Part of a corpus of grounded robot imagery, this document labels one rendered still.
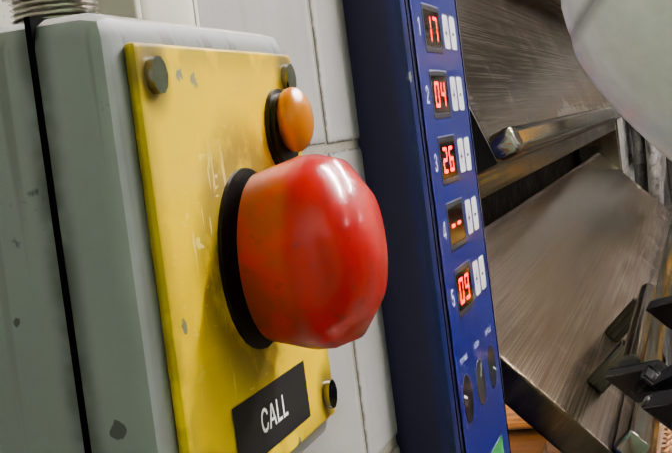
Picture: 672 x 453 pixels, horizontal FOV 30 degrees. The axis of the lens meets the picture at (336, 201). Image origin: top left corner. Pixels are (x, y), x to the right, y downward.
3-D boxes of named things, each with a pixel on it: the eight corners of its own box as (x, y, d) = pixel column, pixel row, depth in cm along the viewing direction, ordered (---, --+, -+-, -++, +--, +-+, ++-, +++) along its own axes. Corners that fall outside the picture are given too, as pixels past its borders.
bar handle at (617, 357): (592, 427, 87) (574, 411, 87) (619, 336, 118) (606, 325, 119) (647, 365, 85) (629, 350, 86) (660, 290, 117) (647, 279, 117)
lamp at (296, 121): (271, 155, 28) (262, 89, 28) (291, 152, 30) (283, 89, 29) (305, 151, 28) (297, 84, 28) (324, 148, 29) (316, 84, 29)
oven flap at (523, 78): (464, 179, 86) (334, -76, 87) (618, 118, 257) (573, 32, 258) (523, 150, 85) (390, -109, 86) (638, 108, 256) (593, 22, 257)
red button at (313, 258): (191, 376, 25) (163, 174, 24) (259, 337, 28) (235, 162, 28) (367, 362, 24) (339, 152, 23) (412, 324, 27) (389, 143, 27)
